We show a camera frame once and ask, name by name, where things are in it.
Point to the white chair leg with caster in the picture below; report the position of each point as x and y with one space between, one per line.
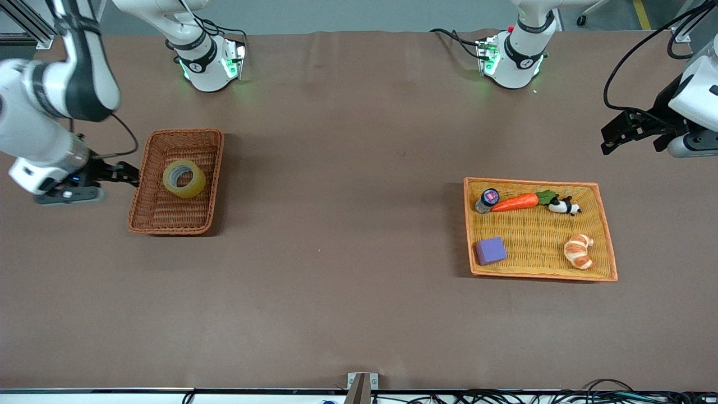
583 19

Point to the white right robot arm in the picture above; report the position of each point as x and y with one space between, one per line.
33 129

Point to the brown table cover sheet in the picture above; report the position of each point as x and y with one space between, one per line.
359 308

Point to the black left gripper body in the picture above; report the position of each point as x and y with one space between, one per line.
662 114

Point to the clear yellowish tape roll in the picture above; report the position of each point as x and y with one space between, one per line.
193 188

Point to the orange toy carrot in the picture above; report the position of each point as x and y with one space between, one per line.
516 202

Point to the small bottle purple cap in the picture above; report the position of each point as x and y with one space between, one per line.
488 199

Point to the black white panda toy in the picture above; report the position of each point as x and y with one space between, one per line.
561 207

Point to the purple cube block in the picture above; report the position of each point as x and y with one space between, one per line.
491 251

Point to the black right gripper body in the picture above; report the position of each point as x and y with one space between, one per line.
95 170

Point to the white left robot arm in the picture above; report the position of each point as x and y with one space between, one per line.
516 62

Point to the brown deep wicker basket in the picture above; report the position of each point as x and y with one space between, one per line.
168 216

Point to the aluminium frame profile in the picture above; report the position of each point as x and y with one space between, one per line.
681 35
42 40

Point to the orange flat wicker basket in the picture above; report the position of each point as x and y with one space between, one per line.
533 247

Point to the toy croissant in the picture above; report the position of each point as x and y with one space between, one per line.
578 252

